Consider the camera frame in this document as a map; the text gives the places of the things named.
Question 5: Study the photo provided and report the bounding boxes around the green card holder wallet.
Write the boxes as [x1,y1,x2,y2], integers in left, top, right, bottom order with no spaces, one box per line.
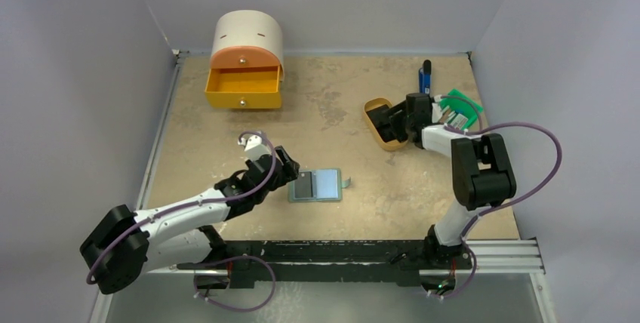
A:
[288,168,352,203]

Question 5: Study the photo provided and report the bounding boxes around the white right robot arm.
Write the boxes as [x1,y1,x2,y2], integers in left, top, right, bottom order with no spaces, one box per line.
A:
[382,93,516,268]

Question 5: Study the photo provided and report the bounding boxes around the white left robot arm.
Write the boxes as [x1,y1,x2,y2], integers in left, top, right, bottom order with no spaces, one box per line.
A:
[79,146,300,295]

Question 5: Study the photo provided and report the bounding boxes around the black VIP card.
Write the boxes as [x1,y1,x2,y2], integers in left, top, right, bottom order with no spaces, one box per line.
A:
[374,115,404,143]

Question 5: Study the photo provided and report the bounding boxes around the tan oval tray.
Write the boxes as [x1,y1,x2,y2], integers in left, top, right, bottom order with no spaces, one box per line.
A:
[363,97,407,152]

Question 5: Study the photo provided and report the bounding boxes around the blue lighter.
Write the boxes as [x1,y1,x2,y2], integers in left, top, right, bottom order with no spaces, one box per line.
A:
[418,60,432,94]

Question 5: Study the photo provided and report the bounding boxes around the small box in bin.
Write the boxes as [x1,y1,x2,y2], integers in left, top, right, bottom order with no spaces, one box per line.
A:
[446,112,468,130]

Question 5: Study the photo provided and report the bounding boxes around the green plastic bin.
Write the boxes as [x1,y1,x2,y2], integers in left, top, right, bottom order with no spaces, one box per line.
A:
[446,89,484,130]

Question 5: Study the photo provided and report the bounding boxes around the yellow open drawer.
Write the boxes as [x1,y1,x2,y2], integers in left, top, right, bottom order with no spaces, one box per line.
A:
[204,66,283,109]

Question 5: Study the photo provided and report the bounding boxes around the white and orange drawer cabinet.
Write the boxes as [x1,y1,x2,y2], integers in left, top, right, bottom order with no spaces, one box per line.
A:
[209,10,285,72]

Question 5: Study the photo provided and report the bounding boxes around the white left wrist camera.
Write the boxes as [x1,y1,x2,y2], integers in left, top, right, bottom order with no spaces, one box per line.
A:
[238,134,272,161]

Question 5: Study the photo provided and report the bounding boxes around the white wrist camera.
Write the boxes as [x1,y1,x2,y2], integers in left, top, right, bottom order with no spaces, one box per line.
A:
[432,95,457,125]
[238,134,272,161]

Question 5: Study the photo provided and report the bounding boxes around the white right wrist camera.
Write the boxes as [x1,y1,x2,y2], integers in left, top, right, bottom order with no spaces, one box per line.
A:
[432,95,457,125]

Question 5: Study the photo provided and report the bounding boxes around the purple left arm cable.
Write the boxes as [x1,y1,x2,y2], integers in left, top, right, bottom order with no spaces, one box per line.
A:
[85,131,278,312]

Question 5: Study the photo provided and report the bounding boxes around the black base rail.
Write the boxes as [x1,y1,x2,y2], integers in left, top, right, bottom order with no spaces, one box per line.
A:
[177,228,474,292]

